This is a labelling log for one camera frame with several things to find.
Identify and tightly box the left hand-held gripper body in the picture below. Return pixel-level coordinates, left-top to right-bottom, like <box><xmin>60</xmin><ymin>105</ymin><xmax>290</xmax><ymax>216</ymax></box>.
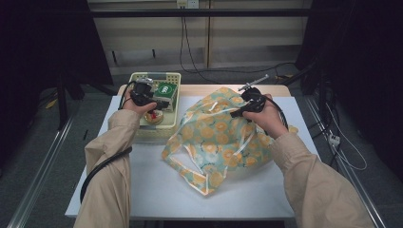
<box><xmin>129</xmin><ymin>77</ymin><xmax>159</xmax><ymax>107</ymax></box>

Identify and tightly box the metal floor rail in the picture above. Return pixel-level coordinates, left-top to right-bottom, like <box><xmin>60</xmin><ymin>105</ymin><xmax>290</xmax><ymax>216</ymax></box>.
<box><xmin>305</xmin><ymin>96</ymin><xmax>388</xmax><ymax>228</ymax></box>
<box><xmin>7</xmin><ymin>117</ymin><xmax>75</xmax><ymax>228</ymax></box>

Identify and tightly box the round orange red snack packet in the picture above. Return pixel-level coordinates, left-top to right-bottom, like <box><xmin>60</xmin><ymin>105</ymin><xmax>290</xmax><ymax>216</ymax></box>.
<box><xmin>144</xmin><ymin>109</ymin><xmax>164</xmax><ymax>125</ymax></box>

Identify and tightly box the white floor cable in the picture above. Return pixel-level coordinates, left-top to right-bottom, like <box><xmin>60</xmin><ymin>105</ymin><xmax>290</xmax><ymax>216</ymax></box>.
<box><xmin>326</xmin><ymin>103</ymin><xmax>369</xmax><ymax>171</ymax></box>

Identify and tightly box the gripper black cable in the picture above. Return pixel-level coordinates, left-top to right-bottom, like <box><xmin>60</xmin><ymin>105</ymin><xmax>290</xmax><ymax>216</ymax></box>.
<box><xmin>79</xmin><ymin>80</ymin><xmax>138</xmax><ymax>203</ymax></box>
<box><xmin>264</xmin><ymin>94</ymin><xmax>290</xmax><ymax>131</ymax></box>

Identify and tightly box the black metal stand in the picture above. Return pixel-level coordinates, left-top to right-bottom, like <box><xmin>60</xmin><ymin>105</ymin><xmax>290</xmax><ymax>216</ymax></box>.
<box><xmin>281</xmin><ymin>60</ymin><xmax>332</xmax><ymax>122</ymax></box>
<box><xmin>56</xmin><ymin>70</ymin><xmax>86</xmax><ymax>131</ymax></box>

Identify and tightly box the square green white box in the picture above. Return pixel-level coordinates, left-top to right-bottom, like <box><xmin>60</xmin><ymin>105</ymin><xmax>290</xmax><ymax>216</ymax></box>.
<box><xmin>152</xmin><ymin>81</ymin><xmax>179</xmax><ymax>112</ymax></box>

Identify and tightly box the person's left hand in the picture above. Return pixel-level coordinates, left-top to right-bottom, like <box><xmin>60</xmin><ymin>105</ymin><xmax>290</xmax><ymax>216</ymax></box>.
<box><xmin>122</xmin><ymin>98</ymin><xmax>158</xmax><ymax>118</ymax></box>

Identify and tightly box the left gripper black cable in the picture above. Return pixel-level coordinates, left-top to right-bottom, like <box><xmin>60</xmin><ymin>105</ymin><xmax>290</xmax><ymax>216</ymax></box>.
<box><xmin>79</xmin><ymin>80</ymin><xmax>138</xmax><ymax>203</ymax></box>

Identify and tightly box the white table mat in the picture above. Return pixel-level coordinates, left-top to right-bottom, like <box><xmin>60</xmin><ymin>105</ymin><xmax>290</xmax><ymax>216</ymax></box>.
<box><xmin>65</xmin><ymin>95</ymin><xmax>319</xmax><ymax>221</ymax></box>

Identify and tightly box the white wall socket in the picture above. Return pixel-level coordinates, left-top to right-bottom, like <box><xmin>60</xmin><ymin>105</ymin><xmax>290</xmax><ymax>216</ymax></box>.
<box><xmin>176</xmin><ymin>0</ymin><xmax>200</xmax><ymax>10</ymax></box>

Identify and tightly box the pale yellow plastic basket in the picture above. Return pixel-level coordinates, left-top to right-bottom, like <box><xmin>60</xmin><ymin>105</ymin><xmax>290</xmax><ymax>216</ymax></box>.
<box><xmin>127</xmin><ymin>71</ymin><xmax>182</xmax><ymax>141</ymax></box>

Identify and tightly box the orange print cloth bag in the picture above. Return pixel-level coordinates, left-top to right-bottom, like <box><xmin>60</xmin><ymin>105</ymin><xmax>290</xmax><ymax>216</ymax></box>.
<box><xmin>161</xmin><ymin>86</ymin><xmax>299</xmax><ymax>197</ymax></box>

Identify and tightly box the black wall cable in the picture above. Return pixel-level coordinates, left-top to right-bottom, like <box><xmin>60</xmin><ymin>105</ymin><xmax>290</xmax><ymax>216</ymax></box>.
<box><xmin>179</xmin><ymin>15</ymin><xmax>297</xmax><ymax>85</ymax></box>

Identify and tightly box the black horizontal bar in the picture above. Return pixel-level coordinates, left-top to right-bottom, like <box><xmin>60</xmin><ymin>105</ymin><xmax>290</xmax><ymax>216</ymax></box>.
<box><xmin>88</xmin><ymin>9</ymin><xmax>313</xmax><ymax>18</ymax></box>

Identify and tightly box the person's right hand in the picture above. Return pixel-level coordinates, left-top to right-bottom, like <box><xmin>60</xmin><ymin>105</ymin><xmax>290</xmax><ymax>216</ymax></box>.
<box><xmin>242</xmin><ymin>93</ymin><xmax>289</xmax><ymax>141</ymax></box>

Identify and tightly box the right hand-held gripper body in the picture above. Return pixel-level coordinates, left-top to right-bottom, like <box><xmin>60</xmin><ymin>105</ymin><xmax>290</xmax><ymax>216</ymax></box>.
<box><xmin>237</xmin><ymin>74</ymin><xmax>270</xmax><ymax>114</ymax></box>

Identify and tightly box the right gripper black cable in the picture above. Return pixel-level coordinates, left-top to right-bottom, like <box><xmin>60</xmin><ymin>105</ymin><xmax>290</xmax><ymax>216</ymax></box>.
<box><xmin>264</xmin><ymin>94</ymin><xmax>290</xmax><ymax>131</ymax></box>

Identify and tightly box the wooden table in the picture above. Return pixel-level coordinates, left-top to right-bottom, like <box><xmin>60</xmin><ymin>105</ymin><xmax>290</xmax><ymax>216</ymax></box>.
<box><xmin>117</xmin><ymin>84</ymin><xmax>292</xmax><ymax>98</ymax></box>

